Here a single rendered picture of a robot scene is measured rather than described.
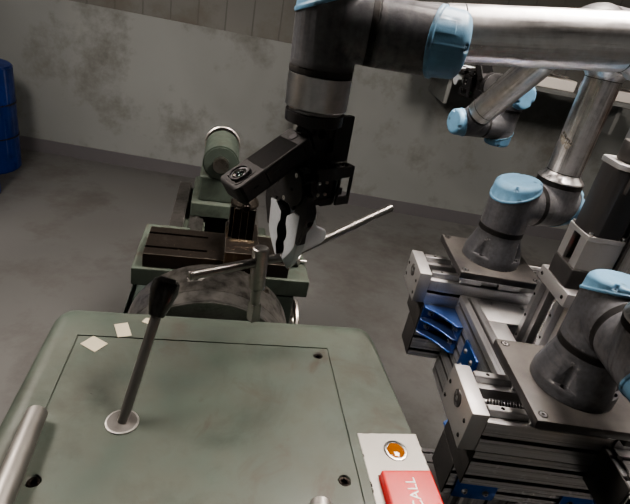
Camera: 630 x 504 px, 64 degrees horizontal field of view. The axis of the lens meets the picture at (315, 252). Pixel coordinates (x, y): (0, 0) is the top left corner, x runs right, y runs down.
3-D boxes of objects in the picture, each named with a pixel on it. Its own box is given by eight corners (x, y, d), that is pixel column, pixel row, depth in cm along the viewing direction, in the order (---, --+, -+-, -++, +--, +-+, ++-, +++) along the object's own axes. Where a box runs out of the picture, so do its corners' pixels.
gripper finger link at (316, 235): (326, 270, 70) (336, 208, 66) (292, 278, 66) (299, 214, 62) (313, 260, 72) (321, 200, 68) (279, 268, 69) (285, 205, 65)
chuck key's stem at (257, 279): (249, 325, 69) (258, 252, 64) (242, 317, 71) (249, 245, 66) (263, 322, 71) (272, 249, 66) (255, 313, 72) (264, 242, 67)
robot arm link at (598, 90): (505, 214, 140) (588, 0, 115) (544, 215, 146) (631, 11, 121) (535, 234, 130) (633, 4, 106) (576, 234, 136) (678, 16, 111)
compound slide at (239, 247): (257, 270, 147) (259, 254, 145) (222, 267, 145) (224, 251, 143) (255, 238, 165) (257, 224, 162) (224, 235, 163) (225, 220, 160)
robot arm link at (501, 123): (468, 138, 153) (480, 102, 148) (497, 141, 157) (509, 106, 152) (484, 147, 147) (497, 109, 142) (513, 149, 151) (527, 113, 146)
